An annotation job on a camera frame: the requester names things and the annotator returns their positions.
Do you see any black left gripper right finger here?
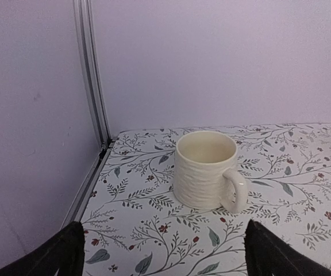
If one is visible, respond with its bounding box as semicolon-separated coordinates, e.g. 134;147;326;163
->
245;220;331;276

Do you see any cream ceramic mug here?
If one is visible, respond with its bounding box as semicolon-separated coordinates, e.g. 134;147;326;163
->
174;131;248;213

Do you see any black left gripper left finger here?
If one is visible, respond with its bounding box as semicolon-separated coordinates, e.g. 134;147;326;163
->
0;221;84;276

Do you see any aluminium frame post left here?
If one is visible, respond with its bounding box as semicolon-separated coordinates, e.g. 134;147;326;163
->
62;1;113;227

